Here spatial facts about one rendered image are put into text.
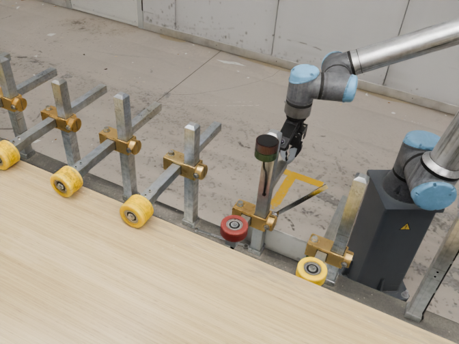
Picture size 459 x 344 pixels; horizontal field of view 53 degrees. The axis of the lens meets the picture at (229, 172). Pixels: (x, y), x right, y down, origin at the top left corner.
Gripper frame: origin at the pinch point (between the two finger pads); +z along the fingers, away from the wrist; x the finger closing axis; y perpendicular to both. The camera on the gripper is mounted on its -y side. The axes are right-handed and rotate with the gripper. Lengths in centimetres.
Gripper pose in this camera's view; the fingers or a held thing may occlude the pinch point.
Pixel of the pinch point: (286, 162)
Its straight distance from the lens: 170.5
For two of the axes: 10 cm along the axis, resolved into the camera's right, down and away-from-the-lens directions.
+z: -0.6, 7.7, 6.4
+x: -9.0, -3.2, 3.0
